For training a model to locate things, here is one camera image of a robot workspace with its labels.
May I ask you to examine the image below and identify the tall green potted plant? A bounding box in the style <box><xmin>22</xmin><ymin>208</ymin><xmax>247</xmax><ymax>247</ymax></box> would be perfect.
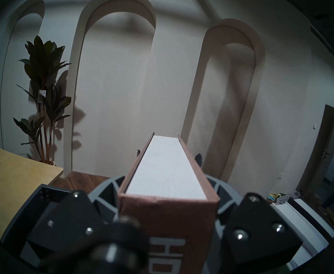
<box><xmin>13</xmin><ymin>35</ymin><xmax>72</xmax><ymax>166</ymax></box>

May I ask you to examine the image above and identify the black metal shelf cart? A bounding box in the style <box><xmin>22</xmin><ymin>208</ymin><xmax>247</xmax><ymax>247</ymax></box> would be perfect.
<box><xmin>1</xmin><ymin>184</ymin><xmax>73</xmax><ymax>265</ymax></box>

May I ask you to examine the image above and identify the silver book small black lettering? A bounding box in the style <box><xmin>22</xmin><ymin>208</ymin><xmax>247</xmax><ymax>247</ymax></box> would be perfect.
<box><xmin>271</xmin><ymin>203</ymin><xmax>330</xmax><ymax>255</ymax></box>

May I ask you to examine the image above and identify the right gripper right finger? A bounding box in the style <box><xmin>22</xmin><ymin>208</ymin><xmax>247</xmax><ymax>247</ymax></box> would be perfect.
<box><xmin>195</xmin><ymin>153</ymin><xmax>303</xmax><ymax>273</ymax></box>

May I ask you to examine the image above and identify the black CENTURY book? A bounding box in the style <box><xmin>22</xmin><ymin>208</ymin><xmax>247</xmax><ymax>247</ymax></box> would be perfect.
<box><xmin>287</xmin><ymin>197</ymin><xmax>334</xmax><ymax>240</ymax></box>

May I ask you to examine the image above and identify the dark grey door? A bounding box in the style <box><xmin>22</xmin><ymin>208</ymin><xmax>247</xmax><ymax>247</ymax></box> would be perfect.
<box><xmin>297</xmin><ymin>96</ymin><xmax>334</xmax><ymax>192</ymax></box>

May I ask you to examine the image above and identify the clear plastic storage container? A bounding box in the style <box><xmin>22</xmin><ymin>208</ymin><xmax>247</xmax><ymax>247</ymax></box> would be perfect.
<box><xmin>275</xmin><ymin>190</ymin><xmax>301</xmax><ymax>205</ymax></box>

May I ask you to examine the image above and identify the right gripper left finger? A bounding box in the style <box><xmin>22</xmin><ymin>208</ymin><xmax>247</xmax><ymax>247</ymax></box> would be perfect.
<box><xmin>27</xmin><ymin>149</ymin><xmax>127</xmax><ymax>261</ymax></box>

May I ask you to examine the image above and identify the light wooden display table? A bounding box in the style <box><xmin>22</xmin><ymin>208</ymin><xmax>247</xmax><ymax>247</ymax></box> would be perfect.
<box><xmin>0</xmin><ymin>142</ymin><xmax>64</xmax><ymax>239</ymax></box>

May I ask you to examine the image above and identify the brown HOMES book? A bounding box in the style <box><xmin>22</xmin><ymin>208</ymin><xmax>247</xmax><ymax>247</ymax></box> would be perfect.
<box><xmin>117</xmin><ymin>132</ymin><xmax>221</xmax><ymax>274</ymax></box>

